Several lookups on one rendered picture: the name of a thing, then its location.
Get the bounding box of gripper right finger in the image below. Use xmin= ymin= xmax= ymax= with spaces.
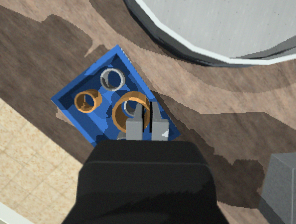
xmin=149 ymin=102 xmax=169 ymax=141

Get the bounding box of blue crate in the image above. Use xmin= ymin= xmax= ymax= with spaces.
xmin=50 ymin=44 xmax=181 ymax=147

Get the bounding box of grey metal sleeve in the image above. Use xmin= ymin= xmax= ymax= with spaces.
xmin=124 ymin=101 xmax=135 ymax=117
xmin=116 ymin=131 xmax=126 ymax=140
xmin=100 ymin=68 xmax=126 ymax=91

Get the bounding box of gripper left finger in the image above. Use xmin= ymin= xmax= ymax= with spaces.
xmin=126 ymin=102 xmax=145 ymax=140

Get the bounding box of bronze bushing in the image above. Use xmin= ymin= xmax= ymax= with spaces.
xmin=112 ymin=91 xmax=150 ymax=133
xmin=74 ymin=89 xmax=102 ymax=113

